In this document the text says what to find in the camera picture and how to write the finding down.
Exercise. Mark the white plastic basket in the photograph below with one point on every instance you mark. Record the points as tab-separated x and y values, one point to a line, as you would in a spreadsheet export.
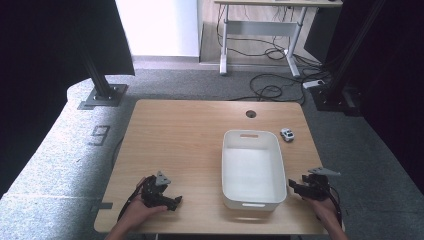
253	173

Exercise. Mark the black metal stand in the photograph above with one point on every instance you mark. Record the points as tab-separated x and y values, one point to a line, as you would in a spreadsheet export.
100	83
340	86

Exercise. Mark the person's right hand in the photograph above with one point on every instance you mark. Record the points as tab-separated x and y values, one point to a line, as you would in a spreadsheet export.
321	208

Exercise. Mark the dark round table grommet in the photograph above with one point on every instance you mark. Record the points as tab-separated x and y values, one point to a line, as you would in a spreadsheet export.
251	114

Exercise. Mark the dark curtain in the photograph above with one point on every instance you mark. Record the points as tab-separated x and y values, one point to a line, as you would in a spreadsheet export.
40	66
400	83

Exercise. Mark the white-framed background desk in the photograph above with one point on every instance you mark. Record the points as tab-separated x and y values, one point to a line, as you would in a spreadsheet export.
260	28

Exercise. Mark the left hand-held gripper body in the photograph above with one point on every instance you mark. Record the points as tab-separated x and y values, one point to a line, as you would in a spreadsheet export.
151	193

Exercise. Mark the grey tape piece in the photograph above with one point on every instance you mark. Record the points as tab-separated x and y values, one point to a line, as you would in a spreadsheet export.
101	205

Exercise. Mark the person's left hand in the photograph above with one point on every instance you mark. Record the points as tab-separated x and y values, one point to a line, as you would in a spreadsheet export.
140	213

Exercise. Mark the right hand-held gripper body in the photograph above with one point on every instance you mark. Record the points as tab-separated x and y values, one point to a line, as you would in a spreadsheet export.
316	186

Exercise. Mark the white toy car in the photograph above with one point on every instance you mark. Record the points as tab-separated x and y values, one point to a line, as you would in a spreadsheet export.
287	134

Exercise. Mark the white power strip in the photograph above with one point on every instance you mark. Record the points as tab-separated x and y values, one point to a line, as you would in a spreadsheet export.
313	83

